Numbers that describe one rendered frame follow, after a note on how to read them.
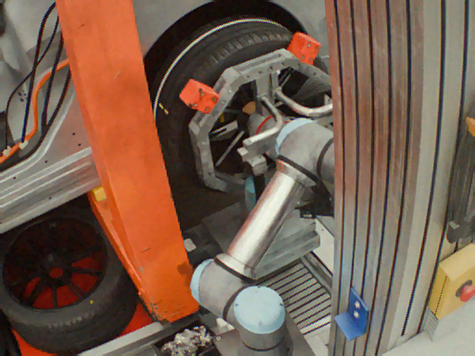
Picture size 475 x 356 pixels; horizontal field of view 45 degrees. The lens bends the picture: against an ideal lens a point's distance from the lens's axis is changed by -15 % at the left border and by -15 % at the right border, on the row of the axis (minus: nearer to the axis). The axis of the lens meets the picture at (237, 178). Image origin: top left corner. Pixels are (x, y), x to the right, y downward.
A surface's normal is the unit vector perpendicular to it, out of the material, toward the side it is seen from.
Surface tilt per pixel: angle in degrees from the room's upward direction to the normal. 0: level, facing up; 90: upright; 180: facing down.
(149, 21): 90
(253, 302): 7
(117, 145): 90
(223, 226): 0
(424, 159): 90
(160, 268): 90
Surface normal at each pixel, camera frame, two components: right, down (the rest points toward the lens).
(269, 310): -0.01, -0.67
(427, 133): 0.40, 0.59
